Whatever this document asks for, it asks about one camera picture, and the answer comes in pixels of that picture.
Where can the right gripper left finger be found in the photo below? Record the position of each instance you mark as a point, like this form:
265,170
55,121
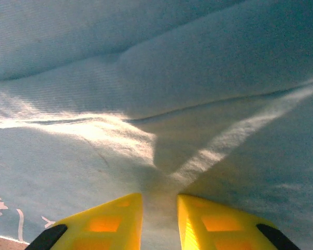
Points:
107,226

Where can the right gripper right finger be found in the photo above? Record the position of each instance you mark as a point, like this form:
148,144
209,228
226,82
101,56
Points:
219,229

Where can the grey-blue printed t-shirt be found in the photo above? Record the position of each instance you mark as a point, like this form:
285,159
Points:
156,78

